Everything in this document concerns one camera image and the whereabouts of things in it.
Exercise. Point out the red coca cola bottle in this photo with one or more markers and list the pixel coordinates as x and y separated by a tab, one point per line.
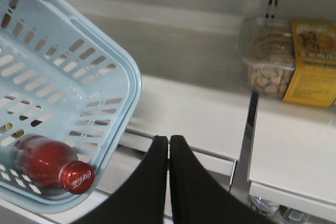
52	164

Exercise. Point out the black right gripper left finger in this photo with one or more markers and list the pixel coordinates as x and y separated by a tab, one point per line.
141	198

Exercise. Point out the light blue plastic basket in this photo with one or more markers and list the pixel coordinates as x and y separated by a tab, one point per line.
63	78

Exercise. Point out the clear cookie box yellow label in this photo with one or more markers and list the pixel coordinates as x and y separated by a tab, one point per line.
291	60

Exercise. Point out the white metal shelf unit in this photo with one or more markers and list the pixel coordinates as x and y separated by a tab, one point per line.
194	84

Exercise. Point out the clear water bottle red label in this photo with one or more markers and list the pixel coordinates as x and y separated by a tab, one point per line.
263	207

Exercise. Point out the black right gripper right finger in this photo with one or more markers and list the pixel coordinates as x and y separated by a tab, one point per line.
196	197

